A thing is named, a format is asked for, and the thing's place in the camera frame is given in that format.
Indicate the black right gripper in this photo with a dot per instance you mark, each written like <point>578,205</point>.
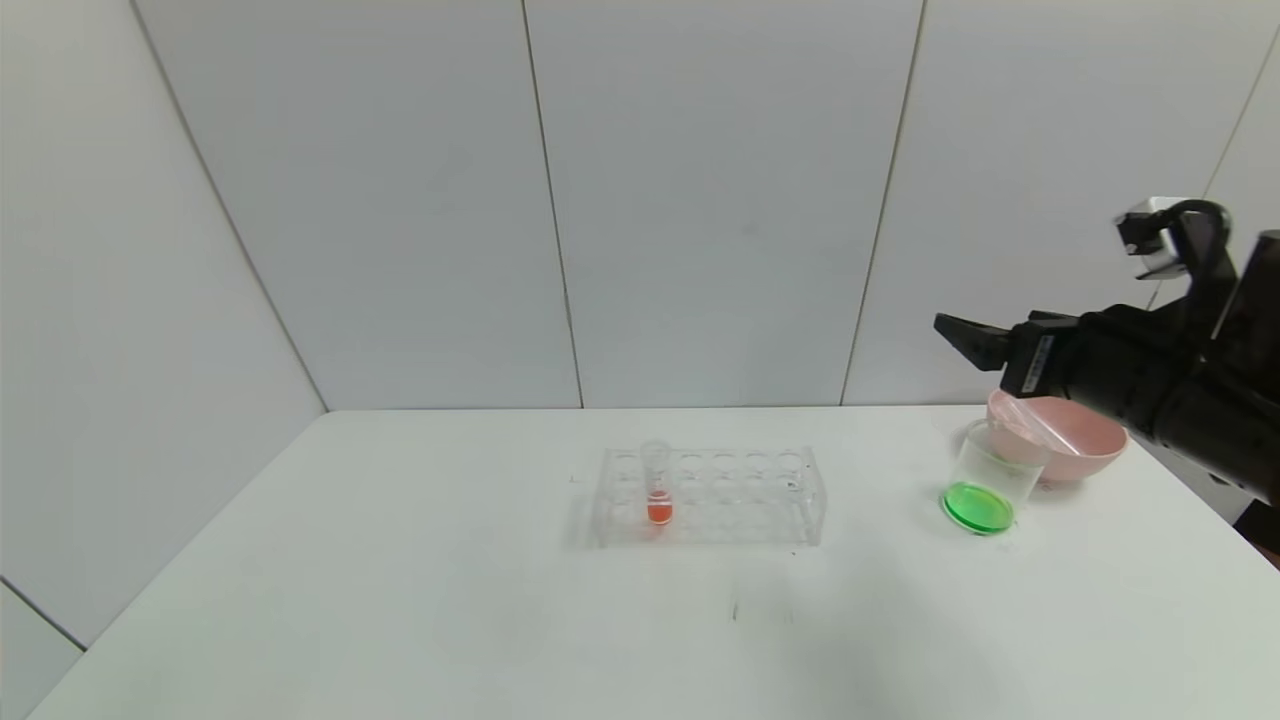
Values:
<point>1036,362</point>

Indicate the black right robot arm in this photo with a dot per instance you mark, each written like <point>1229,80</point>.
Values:
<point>1230,400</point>

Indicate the clear glass beaker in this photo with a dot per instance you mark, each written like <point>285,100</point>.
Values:
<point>985,495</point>

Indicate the clear plastic test tube rack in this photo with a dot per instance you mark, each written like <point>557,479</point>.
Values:
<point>720,510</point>

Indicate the test tube with red pigment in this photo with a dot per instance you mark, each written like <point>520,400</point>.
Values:
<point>657,505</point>

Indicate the pink bowl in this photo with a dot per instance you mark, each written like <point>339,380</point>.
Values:
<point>1085,450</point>

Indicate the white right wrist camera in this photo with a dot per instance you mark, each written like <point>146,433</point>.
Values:
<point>1150,235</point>

